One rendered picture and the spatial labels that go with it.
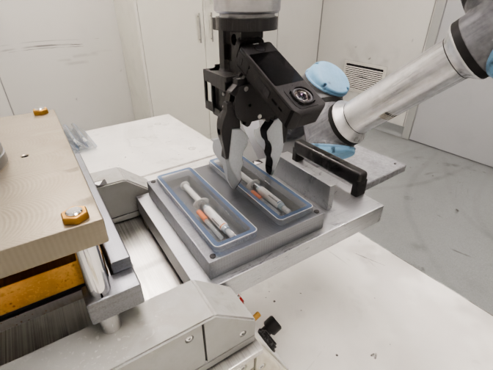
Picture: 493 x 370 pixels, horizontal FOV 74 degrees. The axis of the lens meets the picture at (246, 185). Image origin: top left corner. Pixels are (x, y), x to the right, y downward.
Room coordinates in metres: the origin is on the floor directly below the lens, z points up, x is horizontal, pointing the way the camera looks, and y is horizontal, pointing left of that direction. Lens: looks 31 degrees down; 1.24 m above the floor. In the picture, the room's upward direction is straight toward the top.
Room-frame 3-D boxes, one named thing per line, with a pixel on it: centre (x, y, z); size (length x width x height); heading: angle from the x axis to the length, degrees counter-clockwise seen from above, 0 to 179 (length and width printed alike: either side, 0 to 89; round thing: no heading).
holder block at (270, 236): (0.38, 0.02, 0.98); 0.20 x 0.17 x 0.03; 33
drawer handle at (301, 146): (0.48, -0.13, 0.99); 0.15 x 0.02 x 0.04; 33
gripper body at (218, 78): (0.42, 0.00, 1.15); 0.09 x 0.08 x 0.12; 33
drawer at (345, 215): (0.40, -0.02, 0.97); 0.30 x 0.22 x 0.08; 123
